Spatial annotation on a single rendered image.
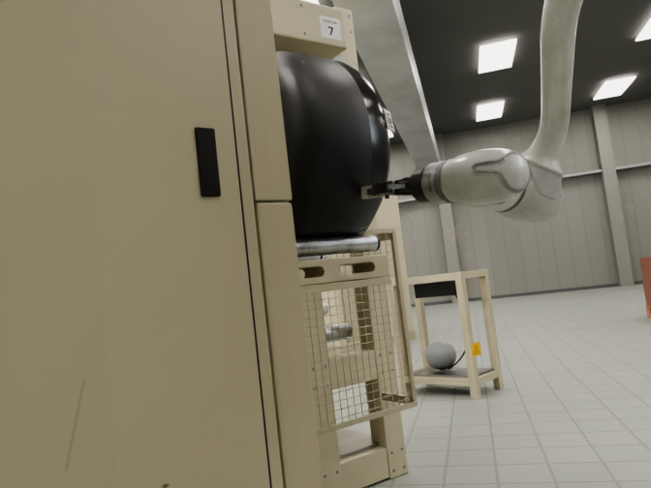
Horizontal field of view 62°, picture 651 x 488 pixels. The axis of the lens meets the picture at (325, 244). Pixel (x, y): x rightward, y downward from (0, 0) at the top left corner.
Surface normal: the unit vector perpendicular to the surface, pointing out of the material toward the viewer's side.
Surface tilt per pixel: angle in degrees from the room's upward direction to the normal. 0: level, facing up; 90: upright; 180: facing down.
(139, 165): 90
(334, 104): 79
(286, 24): 90
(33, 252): 90
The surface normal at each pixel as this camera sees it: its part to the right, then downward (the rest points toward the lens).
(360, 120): 0.55, -0.19
